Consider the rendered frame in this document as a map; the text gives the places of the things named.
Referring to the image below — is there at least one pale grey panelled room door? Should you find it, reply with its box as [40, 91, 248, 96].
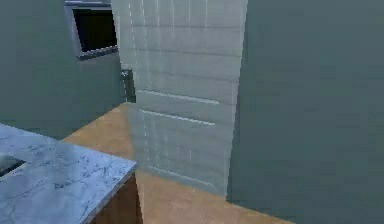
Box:
[110, 0, 249, 198]

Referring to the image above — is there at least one grey framed dark window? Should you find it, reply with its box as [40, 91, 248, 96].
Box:
[64, 0, 120, 62]

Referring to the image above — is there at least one marble top wooden kitchen counter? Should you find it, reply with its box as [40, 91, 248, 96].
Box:
[0, 122, 144, 224]

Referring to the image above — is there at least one dark steel sink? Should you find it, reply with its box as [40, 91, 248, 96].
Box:
[0, 154, 27, 180]

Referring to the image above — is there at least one black door handle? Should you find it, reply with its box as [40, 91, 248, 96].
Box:
[120, 68, 137, 104]

